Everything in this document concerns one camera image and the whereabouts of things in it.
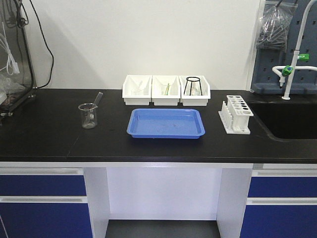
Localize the clear glass test tube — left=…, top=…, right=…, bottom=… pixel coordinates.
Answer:
left=85, top=92, right=103, bottom=124

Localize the white test tube rack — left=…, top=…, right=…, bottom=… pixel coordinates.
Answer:
left=218, top=95, right=254, bottom=135

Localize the grey pegboard drying rack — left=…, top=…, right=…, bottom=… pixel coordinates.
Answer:
left=251, top=0, right=317, bottom=94

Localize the blue plastic tray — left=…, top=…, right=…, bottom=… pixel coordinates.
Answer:
left=127, top=109, right=205, bottom=139

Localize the middle white storage bin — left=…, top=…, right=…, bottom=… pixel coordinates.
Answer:
left=152, top=75, right=181, bottom=106

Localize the white storage bin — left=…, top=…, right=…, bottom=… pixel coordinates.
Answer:
left=152, top=75, right=181, bottom=106
left=178, top=75, right=211, bottom=106
left=122, top=75, right=152, bottom=106

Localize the glass beaker in middle bin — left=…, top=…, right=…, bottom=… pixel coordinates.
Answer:
left=162, top=83, right=172, bottom=96

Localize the left white storage bin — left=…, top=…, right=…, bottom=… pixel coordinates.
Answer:
left=122, top=75, right=152, bottom=106

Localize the glassware in left bin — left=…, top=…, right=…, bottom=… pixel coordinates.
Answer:
left=131, top=80, right=144, bottom=96

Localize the right white storage bin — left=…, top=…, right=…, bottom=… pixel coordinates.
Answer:
left=178, top=75, right=211, bottom=106

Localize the glass flask in bin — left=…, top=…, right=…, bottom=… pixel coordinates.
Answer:
left=190, top=82, right=201, bottom=96

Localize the upper right blue drawer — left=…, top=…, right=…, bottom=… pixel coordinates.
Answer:
left=248, top=177, right=317, bottom=197

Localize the blue drawer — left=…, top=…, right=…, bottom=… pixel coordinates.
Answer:
left=0, top=175, right=86, bottom=196
left=248, top=177, right=317, bottom=197
left=240, top=205, right=317, bottom=238
left=0, top=203, right=93, bottom=238

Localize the black sink basin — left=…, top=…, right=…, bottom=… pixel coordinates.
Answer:
left=251, top=102, right=317, bottom=139

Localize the white lab faucet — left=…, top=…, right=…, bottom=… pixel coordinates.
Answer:
left=272, top=0, right=317, bottom=100

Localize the clear plastic bag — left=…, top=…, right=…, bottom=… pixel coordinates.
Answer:
left=256, top=0, right=298, bottom=51

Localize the lower right blue drawer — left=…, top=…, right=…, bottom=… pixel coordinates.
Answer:
left=240, top=205, right=317, bottom=238

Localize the upper left blue drawer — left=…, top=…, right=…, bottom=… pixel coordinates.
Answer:
left=0, top=175, right=86, bottom=196

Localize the lower left blue drawer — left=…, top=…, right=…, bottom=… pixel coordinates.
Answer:
left=0, top=203, right=93, bottom=238

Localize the black wire tripod stand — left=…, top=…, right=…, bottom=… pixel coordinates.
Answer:
left=184, top=76, right=203, bottom=96

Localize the transparent enclosure with frame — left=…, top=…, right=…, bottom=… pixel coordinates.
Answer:
left=0, top=0, right=36, bottom=120

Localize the black cable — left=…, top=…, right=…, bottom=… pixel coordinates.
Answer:
left=28, top=0, right=54, bottom=89

